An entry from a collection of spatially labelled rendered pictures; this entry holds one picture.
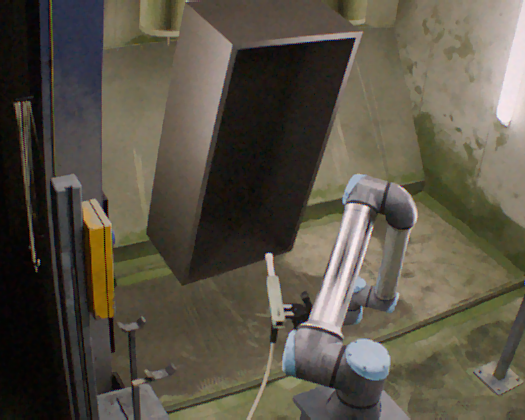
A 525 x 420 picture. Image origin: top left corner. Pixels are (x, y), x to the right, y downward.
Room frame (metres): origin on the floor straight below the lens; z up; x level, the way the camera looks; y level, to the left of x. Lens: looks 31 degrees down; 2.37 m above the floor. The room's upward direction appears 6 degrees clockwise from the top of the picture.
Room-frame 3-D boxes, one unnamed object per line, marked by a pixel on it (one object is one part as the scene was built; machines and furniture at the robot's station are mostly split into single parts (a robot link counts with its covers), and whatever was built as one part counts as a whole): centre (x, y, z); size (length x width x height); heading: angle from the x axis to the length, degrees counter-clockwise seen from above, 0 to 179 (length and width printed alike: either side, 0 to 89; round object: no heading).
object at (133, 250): (3.57, 0.03, 0.11); 2.70 x 0.02 x 0.13; 123
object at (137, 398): (1.33, 0.28, 0.95); 0.26 x 0.15 x 0.32; 33
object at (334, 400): (1.63, -0.38, 0.69); 0.19 x 0.19 x 0.10
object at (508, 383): (2.51, -1.31, 0.01); 0.20 x 0.20 x 0.01; 33
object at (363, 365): (1.63, -0.37, 0.83); 0.17 x 0.15 x 0.18; 74
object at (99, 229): (1.27, 0.37, 1.42); 0.12 x 0.06 x 0.26; 33
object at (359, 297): (2.30, -0.41, 0.63); 0.12 x 0.09 x 0.12; 74
